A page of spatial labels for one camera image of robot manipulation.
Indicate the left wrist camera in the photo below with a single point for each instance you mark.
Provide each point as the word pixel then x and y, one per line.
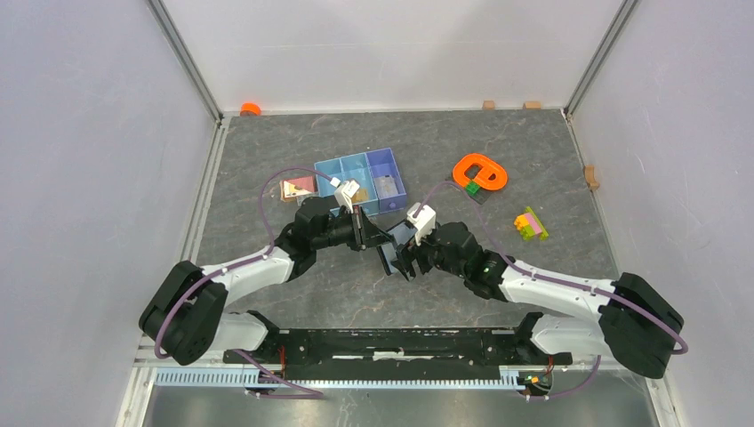
pixel 344 191

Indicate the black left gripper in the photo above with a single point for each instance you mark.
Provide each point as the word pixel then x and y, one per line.
pixel 365 232

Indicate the black card holder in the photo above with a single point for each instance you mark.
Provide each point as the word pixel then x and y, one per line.
pixel 398 263

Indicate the pink and orange block toy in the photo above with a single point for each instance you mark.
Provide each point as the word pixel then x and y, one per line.
pixel 298 189

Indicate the orange oval ring toy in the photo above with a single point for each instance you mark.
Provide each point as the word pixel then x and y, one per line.
pixel 481 170

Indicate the blue three-compartment tray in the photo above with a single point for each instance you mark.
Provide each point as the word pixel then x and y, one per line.
pixel 364 167

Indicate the orange round cap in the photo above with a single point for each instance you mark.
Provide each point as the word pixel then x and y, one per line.
pixel 249 109

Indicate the wooden arch piece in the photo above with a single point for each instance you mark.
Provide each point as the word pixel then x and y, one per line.
pixel 590 177

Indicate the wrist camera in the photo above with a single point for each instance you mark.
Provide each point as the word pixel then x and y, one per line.
pixel 423 219
pixel 344 191

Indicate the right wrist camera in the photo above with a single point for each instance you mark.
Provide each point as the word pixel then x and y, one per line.
pixel 423 219

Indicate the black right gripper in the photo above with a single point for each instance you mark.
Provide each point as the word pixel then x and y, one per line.
pixel 405 258

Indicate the multicolour brick stack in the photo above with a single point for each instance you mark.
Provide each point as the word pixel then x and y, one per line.
pixel 529 226

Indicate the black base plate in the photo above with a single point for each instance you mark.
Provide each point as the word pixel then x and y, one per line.
pixel 395 354

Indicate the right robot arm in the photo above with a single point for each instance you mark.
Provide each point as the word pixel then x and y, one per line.
pixel 625 319

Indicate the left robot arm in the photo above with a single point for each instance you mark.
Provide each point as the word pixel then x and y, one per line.
pixel 186 317

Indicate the yellow card in tray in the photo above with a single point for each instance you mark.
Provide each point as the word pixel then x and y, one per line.
pixel 361 196

